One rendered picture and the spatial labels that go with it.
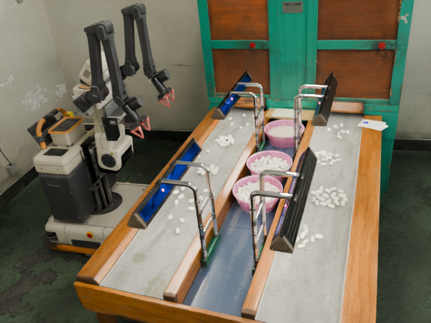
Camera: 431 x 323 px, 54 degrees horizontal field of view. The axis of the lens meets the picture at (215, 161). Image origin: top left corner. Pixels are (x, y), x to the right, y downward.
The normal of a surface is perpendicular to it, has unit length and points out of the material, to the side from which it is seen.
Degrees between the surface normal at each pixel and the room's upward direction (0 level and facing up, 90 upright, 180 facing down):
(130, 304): 90
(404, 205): 0
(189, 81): 90
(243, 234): 0
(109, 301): 90
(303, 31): 90
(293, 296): 0
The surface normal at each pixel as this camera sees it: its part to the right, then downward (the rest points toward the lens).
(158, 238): -0.09, -0.86
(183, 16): -0.25, 0.51
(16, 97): 0.96, 0.06
